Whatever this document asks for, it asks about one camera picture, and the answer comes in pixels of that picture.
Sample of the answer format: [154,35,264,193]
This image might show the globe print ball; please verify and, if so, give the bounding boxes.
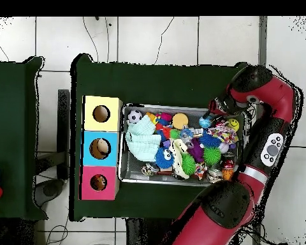
[198,115,213,129]

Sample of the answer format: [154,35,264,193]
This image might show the colourful patterned cloth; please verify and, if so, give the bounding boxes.
[207,124,239,145]

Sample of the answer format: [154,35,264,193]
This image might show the mint green knitted cloth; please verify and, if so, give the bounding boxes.
[125,113,163,162]

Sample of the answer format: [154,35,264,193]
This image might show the wooden box with three holes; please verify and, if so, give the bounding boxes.
[78,95,124,201]

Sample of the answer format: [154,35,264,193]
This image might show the yellow printed ball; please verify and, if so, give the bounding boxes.
[228,118,240,132]

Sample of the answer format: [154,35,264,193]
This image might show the blue spiky ball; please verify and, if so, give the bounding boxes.
[198,132,221,149]

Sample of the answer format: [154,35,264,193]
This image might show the green spiky ball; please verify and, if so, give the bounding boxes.
[203,146,222,167]

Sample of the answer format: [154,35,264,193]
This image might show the dark green table cloth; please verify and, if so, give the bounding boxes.
[69,53,251,222]
[0,56,49,221]

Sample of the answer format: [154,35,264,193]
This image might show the blue spiky toy with eyes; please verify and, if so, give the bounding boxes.
[155,146,175,169]

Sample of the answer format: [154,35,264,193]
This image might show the black and white soccer ball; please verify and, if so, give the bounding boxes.
[127,109,143,124]

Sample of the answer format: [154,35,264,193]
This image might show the black upright panel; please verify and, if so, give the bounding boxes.
[57,89,71,181]

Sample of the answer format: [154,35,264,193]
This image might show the grey floor stand base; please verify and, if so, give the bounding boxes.
[33,178,66,208]

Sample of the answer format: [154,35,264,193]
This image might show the silver wire mesh bin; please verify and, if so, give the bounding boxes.
[117,103,247,188]

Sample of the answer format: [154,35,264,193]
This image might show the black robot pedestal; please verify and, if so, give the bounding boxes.
[126,218,175,245]

